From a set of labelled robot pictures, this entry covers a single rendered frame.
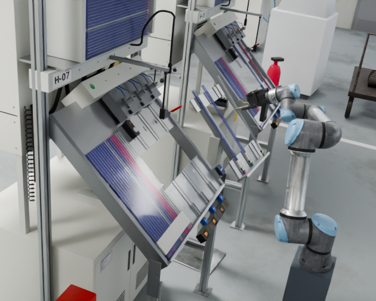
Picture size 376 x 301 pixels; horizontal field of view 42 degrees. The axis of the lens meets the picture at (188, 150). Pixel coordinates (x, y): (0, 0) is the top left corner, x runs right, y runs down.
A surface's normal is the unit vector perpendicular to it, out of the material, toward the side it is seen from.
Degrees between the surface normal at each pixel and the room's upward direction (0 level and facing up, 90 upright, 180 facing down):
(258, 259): 0
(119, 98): 43
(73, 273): 90
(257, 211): 0
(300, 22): 90
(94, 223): 0
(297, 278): 90
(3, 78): 90
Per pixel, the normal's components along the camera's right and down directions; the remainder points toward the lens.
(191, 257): 0.10, -0.89
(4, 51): -0.36, 0.38
